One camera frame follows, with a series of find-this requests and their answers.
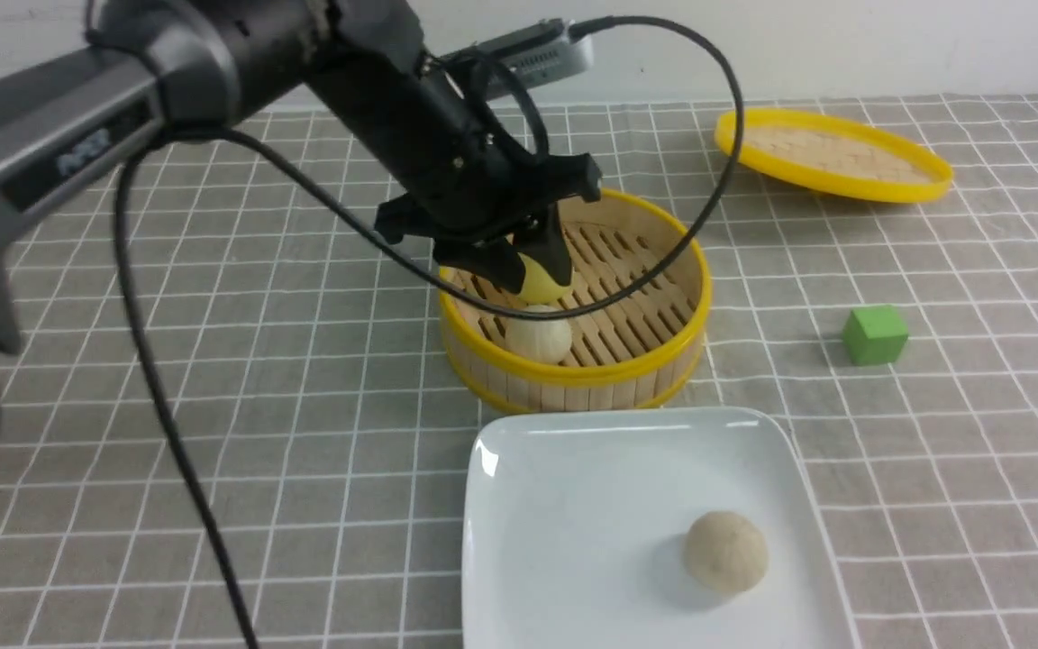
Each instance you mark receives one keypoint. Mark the green wooden cube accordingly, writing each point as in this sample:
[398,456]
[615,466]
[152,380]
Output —
[874,335]

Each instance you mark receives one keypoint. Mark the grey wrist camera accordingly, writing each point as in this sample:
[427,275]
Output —
[539,54]

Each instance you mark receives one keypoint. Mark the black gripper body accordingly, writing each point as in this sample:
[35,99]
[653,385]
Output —
[465,178]

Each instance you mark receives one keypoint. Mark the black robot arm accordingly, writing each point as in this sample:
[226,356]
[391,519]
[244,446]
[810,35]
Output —
[151,68]

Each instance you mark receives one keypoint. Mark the steamer lid yellow rim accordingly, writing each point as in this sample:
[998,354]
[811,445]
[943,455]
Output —
[835,156]

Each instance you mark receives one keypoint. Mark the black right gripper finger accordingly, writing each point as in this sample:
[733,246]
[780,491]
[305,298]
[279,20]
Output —
[543,242]

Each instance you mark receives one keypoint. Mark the beige steamed bun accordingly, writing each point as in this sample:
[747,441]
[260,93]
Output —
[542,341]
[726,553]

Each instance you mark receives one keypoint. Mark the bamboo steamer basket yellow rim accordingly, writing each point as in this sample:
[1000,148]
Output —
[636,354]

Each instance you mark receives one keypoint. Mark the grey checked tablecloth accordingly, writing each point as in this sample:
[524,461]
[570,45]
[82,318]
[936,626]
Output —
[309,379]

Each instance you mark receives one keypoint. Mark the white square plate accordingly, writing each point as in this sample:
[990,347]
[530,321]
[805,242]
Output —
[574,524]

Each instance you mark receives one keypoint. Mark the yellow steamed bun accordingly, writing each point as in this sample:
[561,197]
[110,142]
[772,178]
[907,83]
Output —
[540,287]

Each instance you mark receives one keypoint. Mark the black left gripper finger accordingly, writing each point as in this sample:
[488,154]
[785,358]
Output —
[496,262]

